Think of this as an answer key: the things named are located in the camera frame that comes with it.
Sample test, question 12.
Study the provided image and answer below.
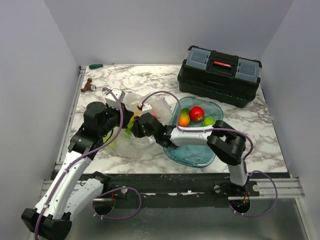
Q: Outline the translucent printed plastic bag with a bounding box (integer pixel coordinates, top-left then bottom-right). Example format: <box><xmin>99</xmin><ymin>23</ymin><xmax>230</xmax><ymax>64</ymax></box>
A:
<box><xmin>110</xmin><ymin>93</ymin><xmax>174</xmax><ymax>158</ymax></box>

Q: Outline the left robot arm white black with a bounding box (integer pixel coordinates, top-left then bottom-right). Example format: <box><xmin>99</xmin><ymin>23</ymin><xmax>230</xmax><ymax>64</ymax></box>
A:
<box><xmin>21</xmin><ymin>101</ymin><xmax>134</xmax><ymax>240</ymax></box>

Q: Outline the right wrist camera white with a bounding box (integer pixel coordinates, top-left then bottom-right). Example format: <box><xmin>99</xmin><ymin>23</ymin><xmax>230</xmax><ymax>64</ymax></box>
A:
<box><xmin>139</xmin><ymin>102</ymin><xmax>152</xmax><ymax>115</ymax></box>

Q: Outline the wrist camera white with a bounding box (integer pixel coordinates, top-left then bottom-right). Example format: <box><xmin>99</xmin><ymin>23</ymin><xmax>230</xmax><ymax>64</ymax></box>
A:
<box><xmin>139</xmin><ymin>102</ymin><xmax>152</xmax><ymax>115</ymax></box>
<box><xmin>102</xmin><ymin>87</ymin><xmax>126</xmax><ymax>110</ymax></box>

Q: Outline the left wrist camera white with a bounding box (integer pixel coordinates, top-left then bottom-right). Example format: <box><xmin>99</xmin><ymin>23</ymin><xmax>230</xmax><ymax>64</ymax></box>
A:
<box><xmin>102</xmin><ymin>87</ymin><xmax>126</xmax><ymax>110</ymax></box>

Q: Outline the green handled screwdriver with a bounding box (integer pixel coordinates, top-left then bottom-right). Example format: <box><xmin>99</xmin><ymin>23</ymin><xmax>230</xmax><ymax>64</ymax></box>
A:
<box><xmin>88</xmin><ymin>63</ymin><xmax>114</xmax><ymax>70</ymax></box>

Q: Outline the teal transparent plastic tray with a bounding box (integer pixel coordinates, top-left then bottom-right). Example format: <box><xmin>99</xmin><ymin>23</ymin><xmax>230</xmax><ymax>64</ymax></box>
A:
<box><xmin>163</xmin><ymin>96</ymin><xmax>224</xmax><ymax>168</ymax></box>

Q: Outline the orange green fake mango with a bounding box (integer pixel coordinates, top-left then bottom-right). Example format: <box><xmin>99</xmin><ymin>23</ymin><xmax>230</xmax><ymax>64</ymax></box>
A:
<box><xmin>178</xmin><ymin>108</ymin><xmax>191</xmax><ymax>127</ymax></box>

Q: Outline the light green fake pear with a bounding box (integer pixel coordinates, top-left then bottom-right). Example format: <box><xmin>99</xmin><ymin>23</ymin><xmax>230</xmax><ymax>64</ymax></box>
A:
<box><xmin>108</xmin><ymin>140</ymin><xmax>117</xmax><ymax>149</ymax></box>

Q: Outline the red fake fruit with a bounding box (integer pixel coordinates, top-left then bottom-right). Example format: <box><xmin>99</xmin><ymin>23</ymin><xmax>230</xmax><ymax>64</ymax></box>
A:
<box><xmin>189</xmin><ymin>106</ymin><xmax>205</xmax><ymax>123</ymax></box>

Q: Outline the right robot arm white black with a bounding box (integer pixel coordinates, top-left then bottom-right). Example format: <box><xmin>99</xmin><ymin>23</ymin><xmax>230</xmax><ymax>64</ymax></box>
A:
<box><xmin>131</xmin><ymin>113</ymin><xmax>253</xmax><ymax>196</ymax></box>

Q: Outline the black toolbox red handle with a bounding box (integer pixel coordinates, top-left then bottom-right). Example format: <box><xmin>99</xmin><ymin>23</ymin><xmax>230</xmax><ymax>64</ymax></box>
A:
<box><xmin>177</xmin><ymin>45</ymin><xmax>262</xmax><ymax>108</ymax></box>

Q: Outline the black mounting base rail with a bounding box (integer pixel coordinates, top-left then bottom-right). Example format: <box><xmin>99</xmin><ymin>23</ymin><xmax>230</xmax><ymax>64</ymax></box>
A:
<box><xmin>82</xmin><ymin>172</ymin><xmax>261</xmax><ymax>210</ymax></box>

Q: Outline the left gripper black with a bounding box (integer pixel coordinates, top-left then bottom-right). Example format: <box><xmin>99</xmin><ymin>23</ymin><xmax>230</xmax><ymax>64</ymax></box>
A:
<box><xmin>99</xmin><ymin>102</ymin><xmax>135</xmax><ymax>137</ymax></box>

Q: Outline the brown water tap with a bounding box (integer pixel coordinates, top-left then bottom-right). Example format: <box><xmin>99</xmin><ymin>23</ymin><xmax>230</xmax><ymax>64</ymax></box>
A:
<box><xmin>80</xmin><ymin>77</ymin><xmax>97</xmax><ymax>93</ymax></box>

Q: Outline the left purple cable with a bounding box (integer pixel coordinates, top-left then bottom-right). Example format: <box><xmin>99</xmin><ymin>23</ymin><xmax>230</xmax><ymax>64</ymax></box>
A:
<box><xmin>33</xmin><ymin>87</ymin><xmax>143</xmax><ymax>240</ymax></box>

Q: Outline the yellow fake fruit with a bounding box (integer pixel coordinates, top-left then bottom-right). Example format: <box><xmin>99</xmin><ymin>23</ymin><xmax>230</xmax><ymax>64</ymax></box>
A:
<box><xmin>129</xmin><ymin>114</ymin><xmax>140</xmax><ymax>123</ymax></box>

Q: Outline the green fake fruit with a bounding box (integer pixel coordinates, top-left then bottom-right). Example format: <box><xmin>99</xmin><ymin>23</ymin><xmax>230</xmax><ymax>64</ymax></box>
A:
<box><xmin>202</xmin><ymin>116</ymin><xmax>216</xmax><ymax>127</ymax></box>

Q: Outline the aluminium frame rail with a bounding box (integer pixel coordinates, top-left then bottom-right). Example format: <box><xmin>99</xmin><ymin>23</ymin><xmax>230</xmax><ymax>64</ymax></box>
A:
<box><xmin>249</xmin><ymin>177</ymin><xmax>306</xmax><ymax>200</ymax></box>

